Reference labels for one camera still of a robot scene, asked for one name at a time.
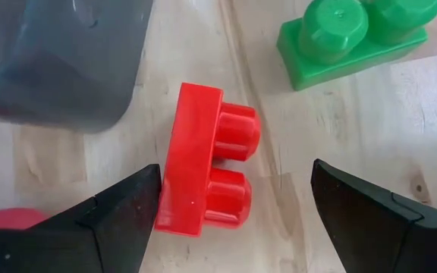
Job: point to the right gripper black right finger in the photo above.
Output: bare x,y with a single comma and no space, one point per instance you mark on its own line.
393,235

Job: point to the green two-stud block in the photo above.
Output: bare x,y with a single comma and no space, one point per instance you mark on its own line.
332,38

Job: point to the red two-stud block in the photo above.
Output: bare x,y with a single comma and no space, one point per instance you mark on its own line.
192,159

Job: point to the red foam die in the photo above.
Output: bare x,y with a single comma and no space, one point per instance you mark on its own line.
6,220

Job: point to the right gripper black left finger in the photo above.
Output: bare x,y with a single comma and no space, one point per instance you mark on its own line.
70,242

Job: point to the grey translucent plastic bin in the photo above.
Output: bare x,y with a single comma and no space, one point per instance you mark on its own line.
59,60

